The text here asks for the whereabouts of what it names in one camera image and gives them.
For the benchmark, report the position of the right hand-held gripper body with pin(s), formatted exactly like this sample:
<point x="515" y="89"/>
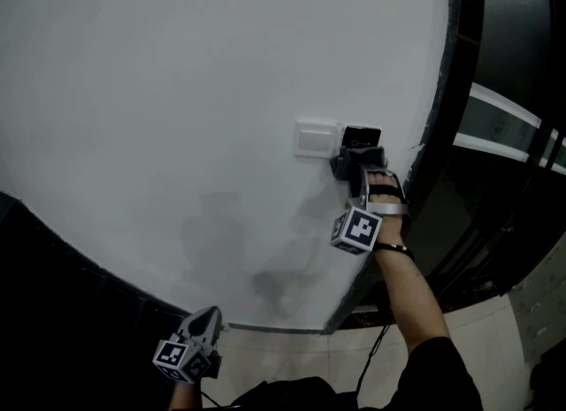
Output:
<point x="360" y="230"/>

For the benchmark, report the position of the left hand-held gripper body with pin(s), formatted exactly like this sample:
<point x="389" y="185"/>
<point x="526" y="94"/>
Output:
<point x="170" y="356"/>

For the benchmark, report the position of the person's right hand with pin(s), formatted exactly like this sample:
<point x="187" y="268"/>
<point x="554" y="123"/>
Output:
<point x="382" y="180"/>

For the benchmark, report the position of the white locker cabinet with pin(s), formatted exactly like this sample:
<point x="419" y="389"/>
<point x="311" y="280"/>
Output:
<point x="539" y="303"/>

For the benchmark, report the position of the black exit button panel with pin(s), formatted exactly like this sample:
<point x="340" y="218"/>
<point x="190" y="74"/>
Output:
<point x="362" y="135"/>

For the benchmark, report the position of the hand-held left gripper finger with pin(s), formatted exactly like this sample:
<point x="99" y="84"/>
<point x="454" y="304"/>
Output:
<point x="188" y="323"/>
<point x="216" y="329"/>

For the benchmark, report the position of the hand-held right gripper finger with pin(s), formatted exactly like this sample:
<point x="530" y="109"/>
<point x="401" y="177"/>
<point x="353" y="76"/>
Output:
<point x="359" y="188"/>

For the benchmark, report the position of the person's black clothing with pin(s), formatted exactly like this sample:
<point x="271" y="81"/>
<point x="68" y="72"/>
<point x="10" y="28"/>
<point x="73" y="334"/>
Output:
<point x="420" y="382"/>

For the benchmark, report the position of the grey fuzzy cloth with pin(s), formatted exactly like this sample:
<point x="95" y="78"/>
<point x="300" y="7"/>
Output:
<point x="358" y="159"/>

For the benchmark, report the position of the person's left forearm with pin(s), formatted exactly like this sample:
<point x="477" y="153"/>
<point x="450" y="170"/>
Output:
<point x="183" y="396"/>

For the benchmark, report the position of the person's right forearm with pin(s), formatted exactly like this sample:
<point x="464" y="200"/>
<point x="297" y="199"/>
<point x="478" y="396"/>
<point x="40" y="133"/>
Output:
<point x="407" y="294"/>

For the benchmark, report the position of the white wall light switch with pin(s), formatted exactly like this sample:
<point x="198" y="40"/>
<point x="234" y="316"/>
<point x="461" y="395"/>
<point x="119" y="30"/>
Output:
<point x="315" y="139"/>

